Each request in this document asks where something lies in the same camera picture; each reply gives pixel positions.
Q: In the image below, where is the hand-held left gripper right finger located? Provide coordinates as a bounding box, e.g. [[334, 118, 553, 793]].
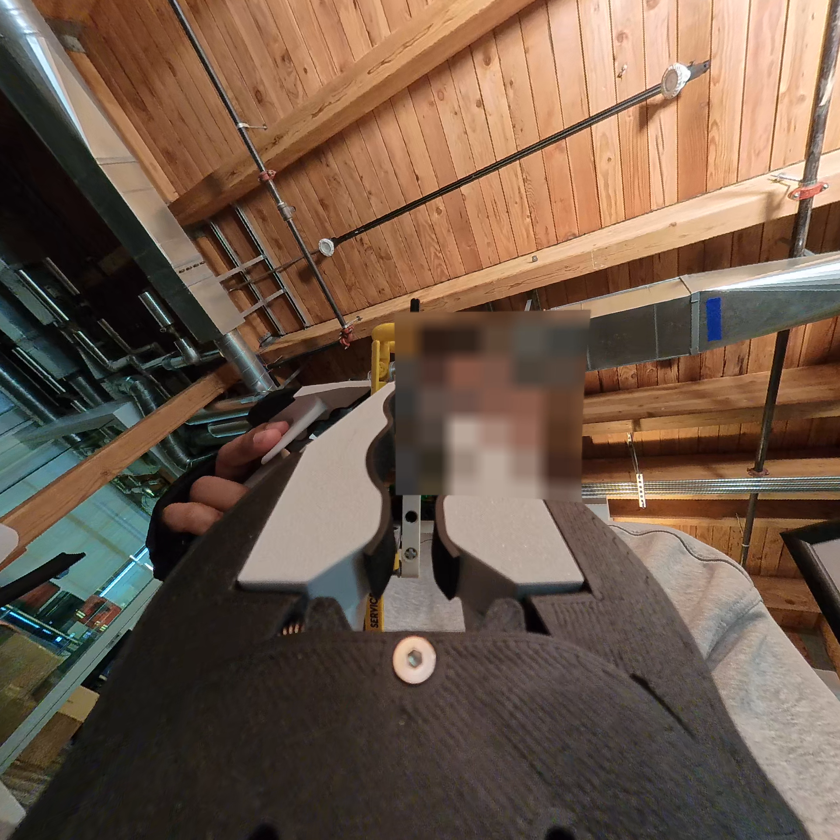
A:
[[432, 497, 586, 613]]

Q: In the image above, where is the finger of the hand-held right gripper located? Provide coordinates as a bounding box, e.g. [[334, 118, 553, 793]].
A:
[[261, 384, 395, 466]]

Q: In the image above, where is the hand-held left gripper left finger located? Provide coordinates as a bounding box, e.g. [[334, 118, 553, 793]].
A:
[[236, 381, 396, 632]]

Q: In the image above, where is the person's right hand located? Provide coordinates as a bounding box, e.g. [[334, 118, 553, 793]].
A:
[[146, 422, 291, 581]]

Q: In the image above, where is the bundle of metal pipes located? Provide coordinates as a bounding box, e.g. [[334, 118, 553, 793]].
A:
[[0, 259, 290, 460]]

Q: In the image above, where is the metal strut channel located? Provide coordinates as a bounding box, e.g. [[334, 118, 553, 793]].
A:
[[581, 478, 840, 500]]

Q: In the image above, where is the black angled bar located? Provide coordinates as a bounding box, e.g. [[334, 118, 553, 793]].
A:
[[0, 553, 86, 589]]

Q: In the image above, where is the black rod with round plates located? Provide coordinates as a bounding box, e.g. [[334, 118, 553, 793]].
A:
[[318, 60, 711, 258]]

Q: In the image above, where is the cardboard box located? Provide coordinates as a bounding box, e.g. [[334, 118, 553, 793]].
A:
[[59, 686, 101, 726]]

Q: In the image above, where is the black framed picture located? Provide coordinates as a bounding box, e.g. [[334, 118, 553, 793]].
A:
[[780, 518, 840, 657]]

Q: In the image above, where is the dark sprinkler pipe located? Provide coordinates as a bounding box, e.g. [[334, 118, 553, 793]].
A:
[[167, 0, 361, 349]]

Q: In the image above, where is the thick metal pipe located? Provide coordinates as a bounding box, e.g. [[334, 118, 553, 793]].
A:
[[740, 0, 840, 568]]

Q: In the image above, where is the round spiral metal duct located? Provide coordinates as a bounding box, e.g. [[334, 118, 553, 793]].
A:
[[220, 330, 280, 395]]

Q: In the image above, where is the metal cable tray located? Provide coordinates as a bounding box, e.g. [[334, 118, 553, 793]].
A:
[[203, 203, 312, 332]]

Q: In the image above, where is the perforated metal strap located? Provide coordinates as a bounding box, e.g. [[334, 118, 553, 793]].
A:
[[626, 433, 647, 509]]

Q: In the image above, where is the large silver air duct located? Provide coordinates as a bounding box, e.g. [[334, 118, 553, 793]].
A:
[[0, 0, 247, 342]]

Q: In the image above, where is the rectangular metal air duct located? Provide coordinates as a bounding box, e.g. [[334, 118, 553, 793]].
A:
[[554, 251, 840, 371]]

